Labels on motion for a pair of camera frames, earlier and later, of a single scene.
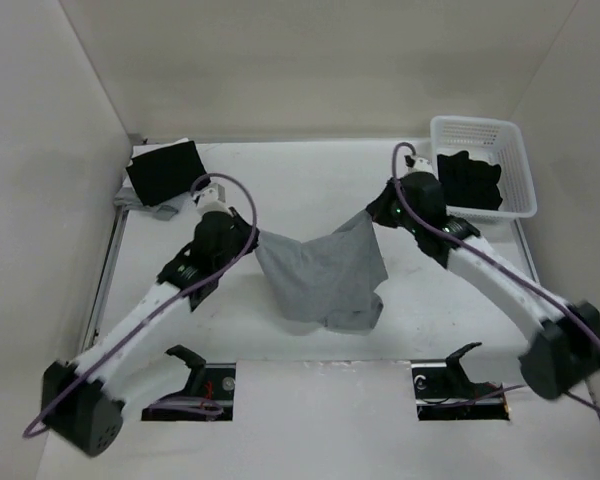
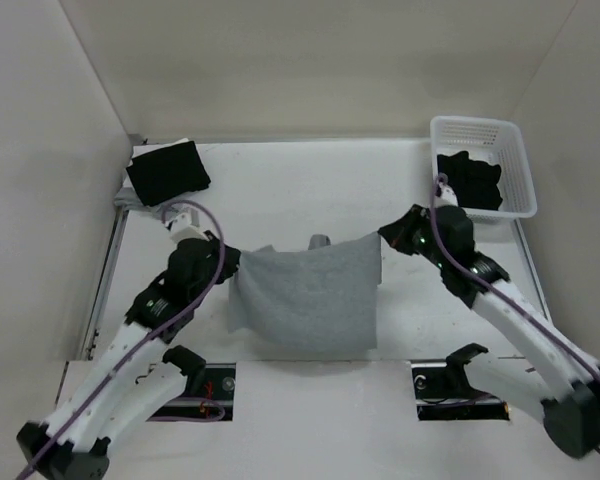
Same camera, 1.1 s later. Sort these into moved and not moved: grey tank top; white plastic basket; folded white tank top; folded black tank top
Moved: grey tank top
Not moved: folded white tank top; white plastic basket; folded black tank top
